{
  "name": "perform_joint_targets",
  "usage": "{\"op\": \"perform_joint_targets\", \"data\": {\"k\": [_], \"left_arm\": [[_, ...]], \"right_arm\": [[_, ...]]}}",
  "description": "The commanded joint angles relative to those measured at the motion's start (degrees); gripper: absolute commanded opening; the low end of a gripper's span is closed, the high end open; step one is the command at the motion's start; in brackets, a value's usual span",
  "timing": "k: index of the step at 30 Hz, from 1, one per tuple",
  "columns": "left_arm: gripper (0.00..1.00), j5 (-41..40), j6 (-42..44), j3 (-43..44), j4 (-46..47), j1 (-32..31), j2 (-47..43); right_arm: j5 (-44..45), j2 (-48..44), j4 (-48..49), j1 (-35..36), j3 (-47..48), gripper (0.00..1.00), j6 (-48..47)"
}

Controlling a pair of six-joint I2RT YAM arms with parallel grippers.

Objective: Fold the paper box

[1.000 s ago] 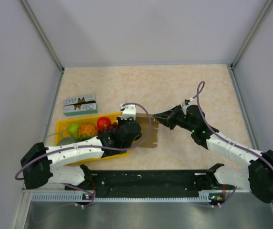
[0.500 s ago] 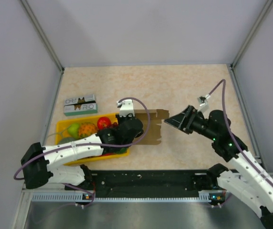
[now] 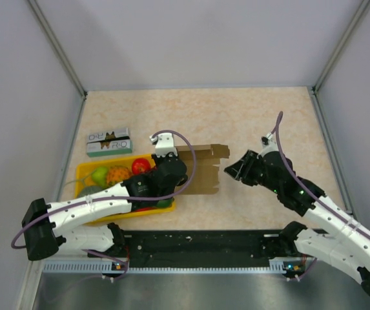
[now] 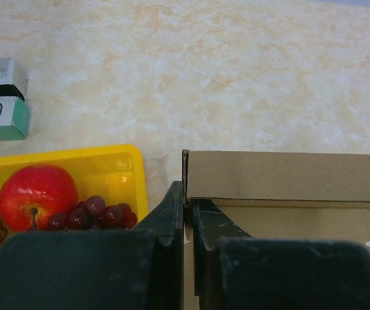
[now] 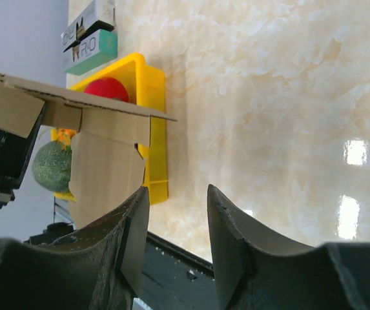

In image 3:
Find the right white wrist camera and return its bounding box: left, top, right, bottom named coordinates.
left=260, top=132, right=278, bottom=156

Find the red apple front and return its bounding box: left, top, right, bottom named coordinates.
left=134, top=207, right=154, bottom=212

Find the aluminium frame post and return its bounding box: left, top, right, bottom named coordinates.
left=311, top=0, right=370, bottom=96
left=25, top=0, right=87, bottom=99

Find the left aluminium frame post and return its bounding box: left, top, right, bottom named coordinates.
left=25, top=0, right=87, bottom=99

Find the right aluminium frame post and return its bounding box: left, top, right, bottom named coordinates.
left=311, top=0, right=370, bottom=96

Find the green pear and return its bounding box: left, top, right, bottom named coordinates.
left=91, top=166, right=108, bottom=188

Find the yellow plastic tray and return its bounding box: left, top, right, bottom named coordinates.
left=75, top=154, right=176, bottom=224

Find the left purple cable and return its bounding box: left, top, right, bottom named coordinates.
left=11, top=130, right=198, bottom=280

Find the red apple back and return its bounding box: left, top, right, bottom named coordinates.
left=131, top=158, right=152, bottom=175

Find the green lime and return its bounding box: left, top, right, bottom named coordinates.
left=155, top=198, right=174, bottom=209

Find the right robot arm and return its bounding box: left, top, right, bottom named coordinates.
left=224, top=150, right=370, bottom=296

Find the orange spiky fruit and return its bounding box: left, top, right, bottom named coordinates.
left=106, top=165, right=132, bottom=187

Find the green toothpaste box front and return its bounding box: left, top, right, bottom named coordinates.
left=87, top=139, right=133, bottom=158

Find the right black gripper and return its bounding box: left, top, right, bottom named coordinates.
left=224, top=150, right=282, bottom=194

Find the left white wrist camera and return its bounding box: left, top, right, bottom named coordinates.
left=149, top=132, right=178, bottom=158

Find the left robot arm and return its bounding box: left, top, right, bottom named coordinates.
left=22, top=154, right=187, bottom=261

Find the brown cardboard box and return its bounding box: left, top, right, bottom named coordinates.
left=181, top=144, right=230, bottom=195

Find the grey slotted cable duct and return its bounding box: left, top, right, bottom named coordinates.
left=42, top=258, right=302, bottom=275

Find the red apple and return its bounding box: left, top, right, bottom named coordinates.
left=134, top=207, right=154, bottom=212
left=131, top=158, right=152, bottom=175

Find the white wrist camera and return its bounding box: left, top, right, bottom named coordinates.
left=260, top=132, right=278, bottom=156
left=149, top=132, right=178, bottom=158

